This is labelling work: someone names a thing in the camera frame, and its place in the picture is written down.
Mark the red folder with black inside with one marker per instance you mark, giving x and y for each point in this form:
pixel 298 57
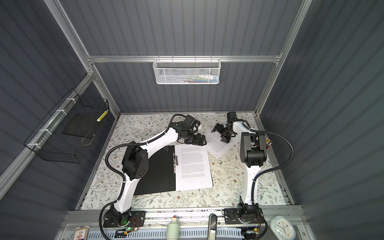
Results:
pixel 161 176

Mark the small card box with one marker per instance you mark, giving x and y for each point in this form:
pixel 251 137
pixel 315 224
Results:
pixel 81 233

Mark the white wire wall basket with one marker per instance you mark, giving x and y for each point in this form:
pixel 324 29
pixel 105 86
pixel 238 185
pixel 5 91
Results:
pixel 187 73

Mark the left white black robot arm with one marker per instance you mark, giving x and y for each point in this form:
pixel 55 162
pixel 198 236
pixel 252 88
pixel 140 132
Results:
pixel 135 163

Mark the printed paper sheet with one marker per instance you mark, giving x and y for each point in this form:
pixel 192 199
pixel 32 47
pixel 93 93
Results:
pixel 193 170
pixel 216 147

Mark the black wire side basket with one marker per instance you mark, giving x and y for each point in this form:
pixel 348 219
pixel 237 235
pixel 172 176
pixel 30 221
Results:
pixel 70 131

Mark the white analog clock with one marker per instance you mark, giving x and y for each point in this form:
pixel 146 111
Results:
pixel 282 228

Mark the red pen cup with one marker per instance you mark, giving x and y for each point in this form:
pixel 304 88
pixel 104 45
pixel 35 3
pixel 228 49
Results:
pixel 268 143

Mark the yellow marker in black basket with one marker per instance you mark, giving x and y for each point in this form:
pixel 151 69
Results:
pixel 100 118

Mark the silver handle at front rail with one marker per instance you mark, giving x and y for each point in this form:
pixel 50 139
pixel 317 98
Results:
pixel 212 228

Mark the white plastic bottle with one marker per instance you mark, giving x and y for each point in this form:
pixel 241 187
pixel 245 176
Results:
pixel 173 229

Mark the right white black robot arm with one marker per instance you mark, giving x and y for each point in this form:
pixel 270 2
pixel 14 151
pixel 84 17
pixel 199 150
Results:
pixel 253 152

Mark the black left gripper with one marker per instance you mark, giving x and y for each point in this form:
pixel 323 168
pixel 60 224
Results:
pixel 197 141

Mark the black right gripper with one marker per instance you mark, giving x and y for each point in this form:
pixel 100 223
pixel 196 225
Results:
pixel 226 139

